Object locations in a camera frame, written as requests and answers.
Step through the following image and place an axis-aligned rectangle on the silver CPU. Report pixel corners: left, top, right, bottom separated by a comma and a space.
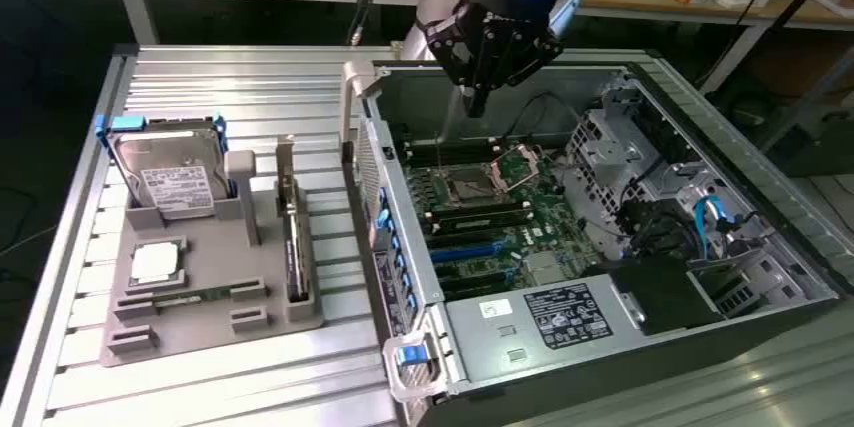
129, 244, 185, 283

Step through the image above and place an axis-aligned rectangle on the grey power supply unit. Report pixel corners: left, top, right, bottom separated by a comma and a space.
442, 274, 650, 384

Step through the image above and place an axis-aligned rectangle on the black looped wire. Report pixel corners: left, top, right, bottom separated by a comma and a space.
505, 90, 584, 144

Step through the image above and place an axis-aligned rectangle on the wooden desk with clutter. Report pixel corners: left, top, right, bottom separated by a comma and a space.
572, 0, 854, 98

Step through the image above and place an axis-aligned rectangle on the blue case latch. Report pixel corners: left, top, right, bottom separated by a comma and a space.
393, 344, 428, 366

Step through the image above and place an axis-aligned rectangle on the green RAM stick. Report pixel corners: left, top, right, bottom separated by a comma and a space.
153, 284, 237, 306

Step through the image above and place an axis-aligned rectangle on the grey parts rack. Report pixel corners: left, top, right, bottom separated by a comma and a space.
99, 149, 327, 369

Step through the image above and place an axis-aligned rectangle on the blue SATA wire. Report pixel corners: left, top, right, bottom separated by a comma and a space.
692, 195, 728, 264

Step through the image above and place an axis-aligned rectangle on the black slanted pole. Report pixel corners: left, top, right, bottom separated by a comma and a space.
698, 0, 840, 94

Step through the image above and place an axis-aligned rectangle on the silver chipset heatsink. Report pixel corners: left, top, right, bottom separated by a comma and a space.
522, 253, 577, 287

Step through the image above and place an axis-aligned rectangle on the metal socket cover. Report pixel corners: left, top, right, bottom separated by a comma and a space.
489, 143, 544, 192

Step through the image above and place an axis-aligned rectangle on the CPU socket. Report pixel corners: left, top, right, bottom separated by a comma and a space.
442, 165, 501, 204

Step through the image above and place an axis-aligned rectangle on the black graphics card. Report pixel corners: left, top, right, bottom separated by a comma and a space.
274, 134, 314, 306

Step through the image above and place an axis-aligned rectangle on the green motherboard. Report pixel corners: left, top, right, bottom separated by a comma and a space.
393, 135, 606, 299

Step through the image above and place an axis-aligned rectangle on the open black PC case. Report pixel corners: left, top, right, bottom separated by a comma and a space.
339, 57, 854, 427

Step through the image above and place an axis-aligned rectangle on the hard disk in blue caddy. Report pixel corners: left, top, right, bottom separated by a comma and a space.
93, 113, 233, 221

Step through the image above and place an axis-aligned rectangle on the black RAM stick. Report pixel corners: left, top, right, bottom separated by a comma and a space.
432, 208, 528, 237

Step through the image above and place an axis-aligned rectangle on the silver drive cage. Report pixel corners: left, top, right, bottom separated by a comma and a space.
565, 85, 704, 249

